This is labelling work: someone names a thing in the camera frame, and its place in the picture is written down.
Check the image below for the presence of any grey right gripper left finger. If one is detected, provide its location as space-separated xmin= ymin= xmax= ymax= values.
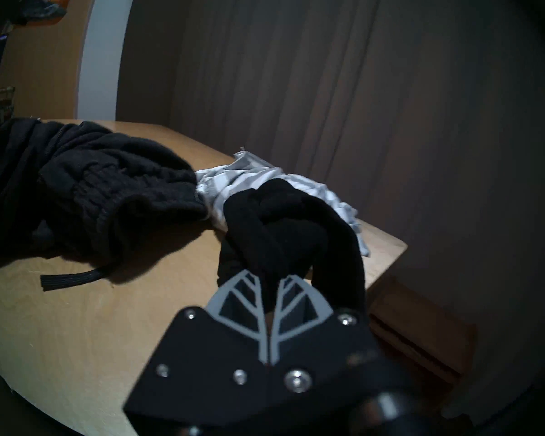
xmin=206 ymin=269 xmax=271 ymax=364

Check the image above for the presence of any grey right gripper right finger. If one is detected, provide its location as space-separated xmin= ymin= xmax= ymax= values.
xmin=270 ymin=273 xmax=335 ymax=364

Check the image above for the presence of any small black sock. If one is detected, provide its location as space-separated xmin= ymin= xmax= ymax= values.
xmin=217 ymin=178 xmax=367 ymax=314

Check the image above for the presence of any grey white striped garment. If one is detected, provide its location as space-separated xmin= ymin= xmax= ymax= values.
xmin=194 ymin=150 xmax=371 ymax=258

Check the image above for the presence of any black knit sweater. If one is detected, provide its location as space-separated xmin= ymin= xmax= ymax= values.
xmin=0 ymin=117 xmax=209 ymax=292

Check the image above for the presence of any small wooden nightstand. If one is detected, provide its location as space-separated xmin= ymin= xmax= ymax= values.
xmin=367 ymin=276 xmax=478 ymax=386

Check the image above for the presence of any light wooden table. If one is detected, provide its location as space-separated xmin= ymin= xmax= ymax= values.
xmin=0 ymin=119 xmax=408 ymax=436

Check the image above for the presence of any long grey curtain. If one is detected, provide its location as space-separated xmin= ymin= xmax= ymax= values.
xmin=116 ymin=0 xmax=545 ymax=417

